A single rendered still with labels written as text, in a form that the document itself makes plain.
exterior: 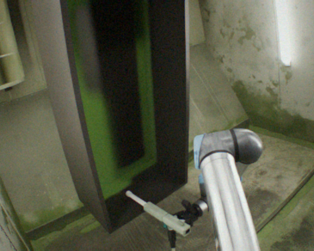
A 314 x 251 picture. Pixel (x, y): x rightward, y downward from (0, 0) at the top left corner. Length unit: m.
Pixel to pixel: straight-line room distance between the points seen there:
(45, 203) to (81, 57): 1.34
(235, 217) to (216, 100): 2.48
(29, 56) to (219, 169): 2.04
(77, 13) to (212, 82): 2.18
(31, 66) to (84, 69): 1.18
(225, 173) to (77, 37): 0.92
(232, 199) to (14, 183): 1.88
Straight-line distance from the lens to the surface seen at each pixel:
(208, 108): 2.97
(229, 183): 0.75
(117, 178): 1.77
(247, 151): 0.90
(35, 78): 2.49
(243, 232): 0.67
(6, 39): 2.13
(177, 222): 1.27
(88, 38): 1.34
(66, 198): 2.27
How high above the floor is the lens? 1.44
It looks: 22 degrees down
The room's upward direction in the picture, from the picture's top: 11 degrees counter-clockwise
